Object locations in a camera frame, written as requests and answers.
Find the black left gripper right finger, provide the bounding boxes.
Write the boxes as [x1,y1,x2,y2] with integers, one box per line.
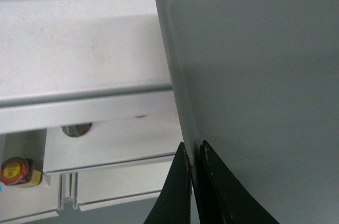
[195,140,278,223]

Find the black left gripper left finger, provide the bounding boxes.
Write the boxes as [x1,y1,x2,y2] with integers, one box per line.
[144,142,192,224]

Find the silver grey serving tray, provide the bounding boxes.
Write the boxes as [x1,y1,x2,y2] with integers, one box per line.
[156,0,338,223]

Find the red lid sauce jar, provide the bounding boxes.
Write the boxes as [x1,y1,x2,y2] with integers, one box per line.
[1,157,42,188]

